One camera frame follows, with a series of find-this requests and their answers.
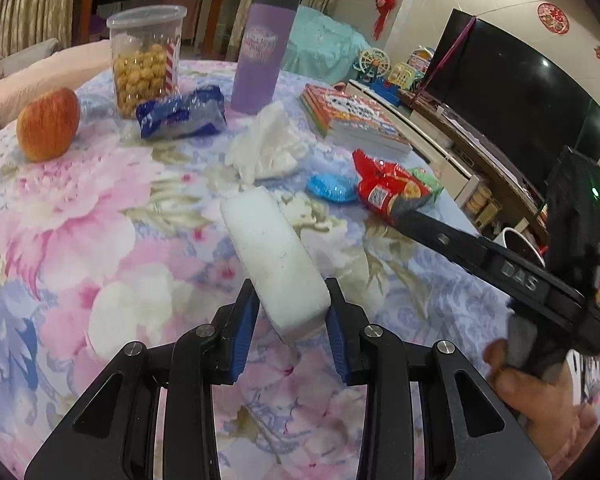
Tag round red wall decal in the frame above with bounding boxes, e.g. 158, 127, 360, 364
536, 1, 570, 36

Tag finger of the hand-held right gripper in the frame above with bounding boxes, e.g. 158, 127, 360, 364
399, 209, 492, 267

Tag white bin with black liner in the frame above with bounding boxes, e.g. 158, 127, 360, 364
495, 227, 548, 266

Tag purple water bottle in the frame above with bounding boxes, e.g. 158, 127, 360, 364
230, 0, 302, 116

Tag white foam packing piece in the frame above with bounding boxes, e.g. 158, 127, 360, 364
220, 185, 331, 343

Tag small blue foil wrapper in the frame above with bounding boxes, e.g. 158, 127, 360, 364
306, 172, 359, 204

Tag stack of colourful books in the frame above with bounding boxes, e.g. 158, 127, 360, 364
300, 84, 413, 156

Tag colourful toy house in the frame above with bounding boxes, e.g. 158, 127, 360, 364
387, 45, 436, 88

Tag teal cloth covered furniture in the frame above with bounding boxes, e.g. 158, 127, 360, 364
280, 5, 373, 86

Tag clear jar of yellow snacks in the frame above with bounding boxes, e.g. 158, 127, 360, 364
106, 5, 187, 121

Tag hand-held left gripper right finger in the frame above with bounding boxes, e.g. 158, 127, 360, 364
325, 277, 553, 480

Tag white tissue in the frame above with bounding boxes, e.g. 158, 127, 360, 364
225, 101, 308, 183

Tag red snack packet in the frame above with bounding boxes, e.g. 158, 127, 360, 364
352, 149, 443, 226

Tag green cardboard box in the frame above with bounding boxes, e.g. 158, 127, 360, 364
410, 166, 445, 196

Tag ferris wheel toy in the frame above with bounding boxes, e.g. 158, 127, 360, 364
354, 48, 391, 86

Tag pink beige sofa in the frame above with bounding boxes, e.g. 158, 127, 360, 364
0, 37, 111, 141

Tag floral tablecloth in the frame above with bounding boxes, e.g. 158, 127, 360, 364
0, 57, 526, 480

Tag red apple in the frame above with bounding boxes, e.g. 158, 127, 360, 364
16, 87, 81, 163

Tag blue plastic wrapper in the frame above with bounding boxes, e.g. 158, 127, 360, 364
135, 86, 228, 141

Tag black flat television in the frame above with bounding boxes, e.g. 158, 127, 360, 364
422, 8, 600, 161

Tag yellow stacked containers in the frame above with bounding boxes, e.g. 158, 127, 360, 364
467, 185, 493, 216

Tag person's right hand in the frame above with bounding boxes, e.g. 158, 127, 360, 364
482, 337, 600, 462

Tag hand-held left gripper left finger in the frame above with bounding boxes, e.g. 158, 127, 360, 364
25, 277, 261, 480

